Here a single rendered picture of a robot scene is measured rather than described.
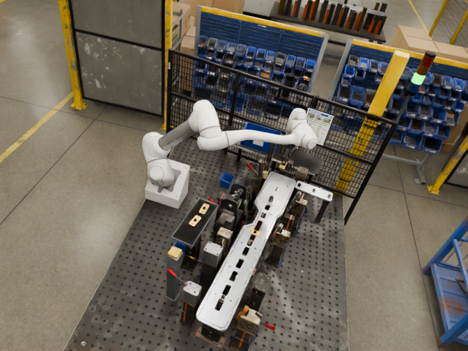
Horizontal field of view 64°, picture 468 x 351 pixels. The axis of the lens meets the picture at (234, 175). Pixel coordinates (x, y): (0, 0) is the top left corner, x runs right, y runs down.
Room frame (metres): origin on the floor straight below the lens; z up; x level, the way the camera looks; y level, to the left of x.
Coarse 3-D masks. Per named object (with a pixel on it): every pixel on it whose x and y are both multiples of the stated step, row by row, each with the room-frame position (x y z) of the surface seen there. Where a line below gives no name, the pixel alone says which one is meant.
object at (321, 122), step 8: (312, 112) 2.60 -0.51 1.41; (320, 112) 2.59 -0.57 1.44; (312, 120) 2.60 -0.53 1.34; (320, 120) 2.58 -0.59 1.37; (328, 120) 2.57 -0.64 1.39; (312, 128) 2.59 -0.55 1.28; (320, 128) 2.58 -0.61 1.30; (328, 128) 2.56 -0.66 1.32; (320, 136) 2.57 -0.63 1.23; (320, 144) 2.56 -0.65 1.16
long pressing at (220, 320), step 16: (272, 176) 2.24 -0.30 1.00; (272, 192) 2.05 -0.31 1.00; (288, 192) 2.09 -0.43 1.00; (256, 208) 1.87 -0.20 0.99; (272, 208) 1.89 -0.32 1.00; (272, 224) 1.74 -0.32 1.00; (240, 240) 1.55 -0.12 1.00; (256, 240) 1.57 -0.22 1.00; (240, 256) 1.42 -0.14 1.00; (256, 256) 1.45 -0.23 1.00; (224, 272) 1.29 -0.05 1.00; (240, 272) 1.31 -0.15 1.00; (240, 288) 1.20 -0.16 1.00; (208, 304) 1.07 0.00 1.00; (224, 304) 1.08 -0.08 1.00; (208, 320) 0.98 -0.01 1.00; (224, 320) 0.99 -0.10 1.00
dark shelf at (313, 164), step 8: (224, 128) 2.72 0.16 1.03; (232, 128) 2.74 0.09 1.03; (240, 144) 2.53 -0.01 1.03; (256, 152) 2.47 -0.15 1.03; (264, 152) 2.49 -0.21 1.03; (296, 152) 2.57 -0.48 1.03; (280, 160) 2.42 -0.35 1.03; (296, 160) 2.46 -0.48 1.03; (304, 160) 2.48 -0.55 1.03; (312, 160) 2.50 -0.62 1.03; (320, 160) 2.52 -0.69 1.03; (296, 168) 2.38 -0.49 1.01; (312, 168) 2.40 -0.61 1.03
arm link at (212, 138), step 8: (208, 128) 1.87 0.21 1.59; (216, 128) 1.89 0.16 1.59; (200, 136) 1.85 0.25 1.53; (208, 136) 1.84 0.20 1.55; (216, 136) 1.85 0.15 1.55; (224, 136) 1.87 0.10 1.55; (200, 144) 1.81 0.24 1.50; (208, 144) 1.81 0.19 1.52; (216, 144) 1.82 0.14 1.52; (224, 144) 1.84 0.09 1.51
